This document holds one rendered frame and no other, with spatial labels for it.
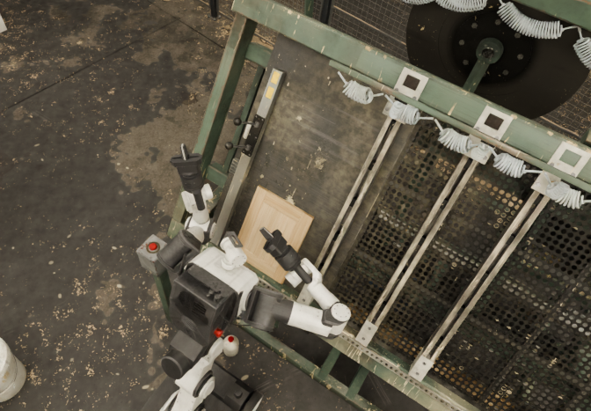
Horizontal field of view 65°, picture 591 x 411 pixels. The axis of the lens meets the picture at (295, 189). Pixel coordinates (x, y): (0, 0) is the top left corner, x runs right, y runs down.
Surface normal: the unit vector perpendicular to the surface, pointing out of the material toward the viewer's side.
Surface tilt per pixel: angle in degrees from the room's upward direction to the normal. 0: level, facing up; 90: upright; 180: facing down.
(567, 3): 90
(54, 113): 0
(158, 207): 0
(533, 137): 59
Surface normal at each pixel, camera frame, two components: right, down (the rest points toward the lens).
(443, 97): -0.41, 0.25
